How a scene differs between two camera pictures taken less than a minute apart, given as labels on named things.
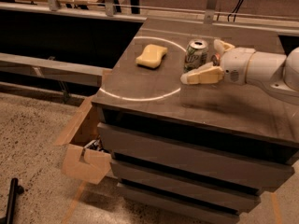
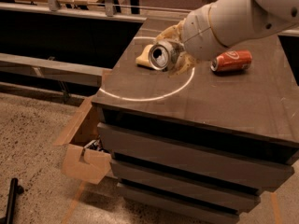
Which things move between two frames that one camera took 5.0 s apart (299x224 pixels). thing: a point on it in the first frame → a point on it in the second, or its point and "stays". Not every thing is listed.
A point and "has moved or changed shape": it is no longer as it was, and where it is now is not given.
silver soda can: [196, 54] has moved or changed shape
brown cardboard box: [84, 155] stays
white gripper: [237, 64] → [198, 35]
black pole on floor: [15, 189] stays
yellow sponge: [151, 56] stays
